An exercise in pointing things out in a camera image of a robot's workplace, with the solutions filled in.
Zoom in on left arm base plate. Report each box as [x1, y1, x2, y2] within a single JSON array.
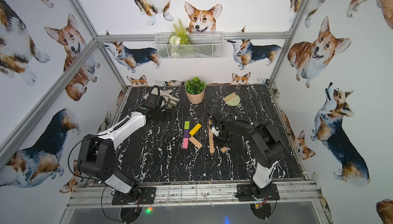
[[112, 187, 157, 205]]

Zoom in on white wire basket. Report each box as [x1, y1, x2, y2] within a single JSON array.
[[155, 33, 224, 60]]

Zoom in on yellow block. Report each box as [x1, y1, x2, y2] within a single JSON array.
[[189, 123, 202, 137]]

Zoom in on wooden block bottom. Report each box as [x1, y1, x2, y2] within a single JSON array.
[[208, 129, 213, 143]]

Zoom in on fern with white flower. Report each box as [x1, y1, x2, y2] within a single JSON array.
[[169, 19, 192, 58]]

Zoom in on aluminium front rail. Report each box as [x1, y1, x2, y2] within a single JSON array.
[[67, 181, 321, 209]]

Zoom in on green dustpan brush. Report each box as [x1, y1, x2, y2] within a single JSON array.
[[223, 93, 244, 110]]

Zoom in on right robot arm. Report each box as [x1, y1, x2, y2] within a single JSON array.
[[209, 113, 287, 202]]

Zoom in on potted green plant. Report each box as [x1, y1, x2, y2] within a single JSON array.
[[185, 77, 206, 104]]

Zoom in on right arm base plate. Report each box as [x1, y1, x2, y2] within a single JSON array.
[[235, 183, 280, 202]]

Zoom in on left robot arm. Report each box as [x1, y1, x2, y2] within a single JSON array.
[[76, 85, 177, 203]]

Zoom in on purple block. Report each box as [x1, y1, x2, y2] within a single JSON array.
[[183, 129, 189, 139]]

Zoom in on beige work glove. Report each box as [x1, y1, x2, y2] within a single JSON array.
[[143, 86, 180, 111]]

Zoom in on green block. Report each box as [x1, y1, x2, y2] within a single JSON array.
[[184, 121, 190, 130]]

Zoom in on pink block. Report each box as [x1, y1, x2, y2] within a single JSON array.
[[182, 138, 189, 149]]

